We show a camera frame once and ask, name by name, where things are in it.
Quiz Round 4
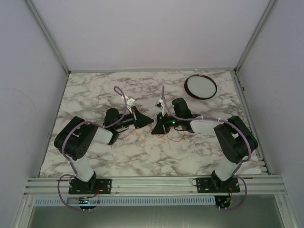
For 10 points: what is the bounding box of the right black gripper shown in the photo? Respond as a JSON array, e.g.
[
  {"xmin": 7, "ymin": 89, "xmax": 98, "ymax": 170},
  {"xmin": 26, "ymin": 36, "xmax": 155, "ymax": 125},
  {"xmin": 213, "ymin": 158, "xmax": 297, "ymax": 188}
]
[{"xmin": 151, "ymin": 111, "xmax": 182, "ymax": 134}]

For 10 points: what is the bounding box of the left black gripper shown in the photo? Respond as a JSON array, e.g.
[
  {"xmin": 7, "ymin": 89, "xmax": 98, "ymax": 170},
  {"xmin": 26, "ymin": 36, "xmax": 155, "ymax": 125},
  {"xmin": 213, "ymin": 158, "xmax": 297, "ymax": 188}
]
[{"xmin": 114, "ymin": 106, "xmax": 154, "ymax": 130}]

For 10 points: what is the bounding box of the red long wire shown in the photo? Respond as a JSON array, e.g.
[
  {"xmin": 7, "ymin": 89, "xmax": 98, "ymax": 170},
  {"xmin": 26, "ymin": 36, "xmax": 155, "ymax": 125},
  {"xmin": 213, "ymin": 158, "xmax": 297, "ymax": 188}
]
[{"xmin": 118, "ymin": 130, "xmax": 188, "ymax": 143}]

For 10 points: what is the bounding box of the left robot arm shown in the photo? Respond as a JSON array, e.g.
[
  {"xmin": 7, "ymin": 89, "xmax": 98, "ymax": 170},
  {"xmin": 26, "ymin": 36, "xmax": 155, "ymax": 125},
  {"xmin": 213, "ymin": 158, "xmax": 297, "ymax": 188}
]
[{"xmin": 54, "ymin": 106, "xmax": 153, "ymax": 194}]

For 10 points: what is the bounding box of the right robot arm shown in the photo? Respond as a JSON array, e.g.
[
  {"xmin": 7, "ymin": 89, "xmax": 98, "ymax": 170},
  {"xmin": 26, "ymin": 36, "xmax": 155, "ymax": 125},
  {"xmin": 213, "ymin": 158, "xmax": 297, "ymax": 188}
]
[{"xmin": 152, "ymin": 98, "xmax": 258, "ymax": 193}]

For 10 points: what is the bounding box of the round brown-rimmed dish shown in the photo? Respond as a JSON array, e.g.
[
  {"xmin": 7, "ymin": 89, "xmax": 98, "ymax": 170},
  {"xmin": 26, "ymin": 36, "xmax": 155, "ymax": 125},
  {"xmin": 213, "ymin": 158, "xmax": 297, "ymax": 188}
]
[{"xmin": 184, "ymin": 74, "xmax": 218, "ymax": 100}]

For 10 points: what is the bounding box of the yellow loose wire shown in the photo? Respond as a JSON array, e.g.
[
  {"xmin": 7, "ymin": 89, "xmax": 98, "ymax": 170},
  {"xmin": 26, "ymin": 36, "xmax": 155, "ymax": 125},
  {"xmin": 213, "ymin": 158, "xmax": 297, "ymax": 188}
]
[{"xmin": 140, "ymin": 129, "xmax": 164, "ymax": 142}]

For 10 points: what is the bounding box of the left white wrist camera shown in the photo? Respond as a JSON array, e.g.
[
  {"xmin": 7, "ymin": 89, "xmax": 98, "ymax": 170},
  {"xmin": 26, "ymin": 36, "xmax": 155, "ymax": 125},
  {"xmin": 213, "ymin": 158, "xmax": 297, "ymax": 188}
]
[{"xmin": 126, "ymin": 97, "xmax": 135, "ymax": 110}]

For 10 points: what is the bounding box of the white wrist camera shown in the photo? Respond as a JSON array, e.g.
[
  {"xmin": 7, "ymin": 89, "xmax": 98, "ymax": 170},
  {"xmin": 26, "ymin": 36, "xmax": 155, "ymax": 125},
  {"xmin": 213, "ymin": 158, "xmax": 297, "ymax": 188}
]
[
  {"xmin": 126, "ymin": 97, "xmax": 135, "ymax": 110},
  {"xmin": 155, "ymin": 99, "xmax": 165, "ymax": 115}
]

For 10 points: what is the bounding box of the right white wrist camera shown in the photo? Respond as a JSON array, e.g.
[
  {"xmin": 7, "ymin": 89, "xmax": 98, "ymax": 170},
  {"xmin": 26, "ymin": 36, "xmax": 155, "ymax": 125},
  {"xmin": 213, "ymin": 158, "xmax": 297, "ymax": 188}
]
[{"xmin": 155, "ymin": 99, "xmax": 165, "ymax": 115}]

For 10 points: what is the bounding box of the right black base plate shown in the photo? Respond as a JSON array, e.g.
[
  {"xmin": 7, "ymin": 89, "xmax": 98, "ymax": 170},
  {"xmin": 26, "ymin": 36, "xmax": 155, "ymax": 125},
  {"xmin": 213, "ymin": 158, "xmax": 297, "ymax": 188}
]
[{"xmin": 195, "ymin": 177, "xmax": 240, "ymax": 193}]

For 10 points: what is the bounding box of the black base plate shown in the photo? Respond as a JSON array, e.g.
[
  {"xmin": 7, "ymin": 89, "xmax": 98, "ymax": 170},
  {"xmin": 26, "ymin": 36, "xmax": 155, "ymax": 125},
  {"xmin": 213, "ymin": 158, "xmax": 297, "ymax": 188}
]
[
  {"xmin": 195, "ymin": 177, "xmax": 240, "ymax": 193},
  {"xmin": 68, "ymin": 178, "xmax": 112, "ymax": 195}
]

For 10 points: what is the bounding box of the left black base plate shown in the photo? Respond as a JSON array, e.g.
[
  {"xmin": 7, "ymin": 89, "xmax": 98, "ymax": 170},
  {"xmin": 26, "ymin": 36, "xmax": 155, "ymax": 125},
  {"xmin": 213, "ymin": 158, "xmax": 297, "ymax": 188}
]
[{"xmin": 68, "ymin": 178, "xmax": 112, "ymax": 195}]

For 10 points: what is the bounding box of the aluminium front rail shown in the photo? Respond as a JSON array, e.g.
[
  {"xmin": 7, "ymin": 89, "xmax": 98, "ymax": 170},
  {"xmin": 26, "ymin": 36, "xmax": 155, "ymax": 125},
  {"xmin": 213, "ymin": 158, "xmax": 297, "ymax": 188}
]
[{"xmin": 23, "ymin": 175, "xmax": 287, "ymax": 197}]

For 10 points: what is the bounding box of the grey slotted cable duct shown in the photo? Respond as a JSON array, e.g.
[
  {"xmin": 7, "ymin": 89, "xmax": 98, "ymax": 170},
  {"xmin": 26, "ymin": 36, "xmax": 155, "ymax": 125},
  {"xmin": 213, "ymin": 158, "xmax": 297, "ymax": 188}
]
[{"xmin": 34, "ymin": 196, "xmax": 216, "ymax": 207}]

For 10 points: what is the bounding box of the left aluminium corner post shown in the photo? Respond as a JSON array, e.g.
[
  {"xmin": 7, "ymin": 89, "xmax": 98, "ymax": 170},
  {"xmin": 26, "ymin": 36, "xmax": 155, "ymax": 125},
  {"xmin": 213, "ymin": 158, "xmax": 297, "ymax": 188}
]
[{"xmin": 25, "ymin": 0, "xmax": 70, "ymax": 75}]

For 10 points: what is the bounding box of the aluminium corner post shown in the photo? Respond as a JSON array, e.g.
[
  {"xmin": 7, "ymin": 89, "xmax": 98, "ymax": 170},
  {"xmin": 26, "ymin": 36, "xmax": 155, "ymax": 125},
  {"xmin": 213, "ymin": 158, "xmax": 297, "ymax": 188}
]
[
  {"xmin": 25, "ymin": 0, "xmax": 70, "ymax": 75},
  {"xmin": 234, "ymin": 0, "xmax": 279, "ymax": 75}
]

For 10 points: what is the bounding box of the right aluminium corner post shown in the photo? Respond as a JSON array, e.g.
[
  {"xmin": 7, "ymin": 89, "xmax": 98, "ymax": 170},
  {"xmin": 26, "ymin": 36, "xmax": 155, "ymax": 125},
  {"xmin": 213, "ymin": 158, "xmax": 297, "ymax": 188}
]
[{"xmin": 234, "ymin": 0, "xmax": 279, "ymax": 75}]

